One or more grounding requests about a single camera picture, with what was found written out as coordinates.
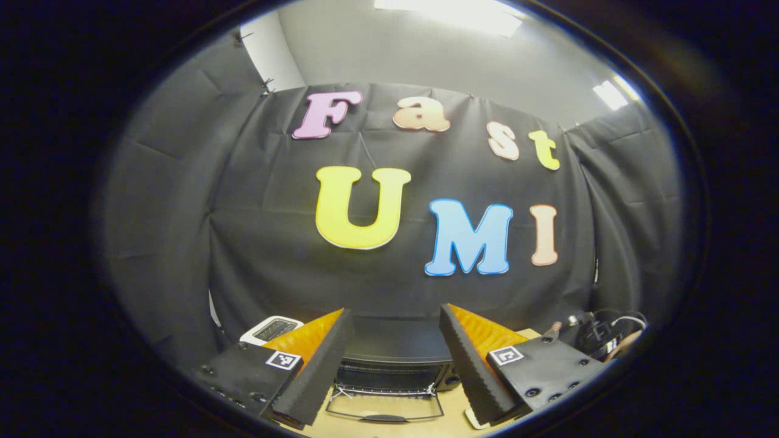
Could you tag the small ceiling light panel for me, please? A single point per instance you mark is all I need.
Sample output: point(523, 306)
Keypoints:
point(610, 94)

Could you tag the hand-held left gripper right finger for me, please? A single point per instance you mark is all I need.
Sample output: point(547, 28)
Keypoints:
point(471, 371)

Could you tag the black electric oven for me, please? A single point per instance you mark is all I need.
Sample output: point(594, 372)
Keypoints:
point(395, 347)

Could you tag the white toaster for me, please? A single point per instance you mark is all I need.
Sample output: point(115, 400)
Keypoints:
point(274, 328)

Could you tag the clear plastic bottle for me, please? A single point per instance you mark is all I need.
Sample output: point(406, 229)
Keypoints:
point(552, 330)

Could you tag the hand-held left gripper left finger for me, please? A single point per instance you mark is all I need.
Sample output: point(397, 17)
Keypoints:
point(316, 371)

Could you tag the large ceiling light panel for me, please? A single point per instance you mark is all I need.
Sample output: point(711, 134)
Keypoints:
point(450, 15)

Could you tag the black backdrop cloth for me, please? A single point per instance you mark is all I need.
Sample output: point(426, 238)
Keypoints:
point(255, 231)

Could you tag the plate with pink food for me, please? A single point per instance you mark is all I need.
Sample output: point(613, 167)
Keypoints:
point(473, 420)

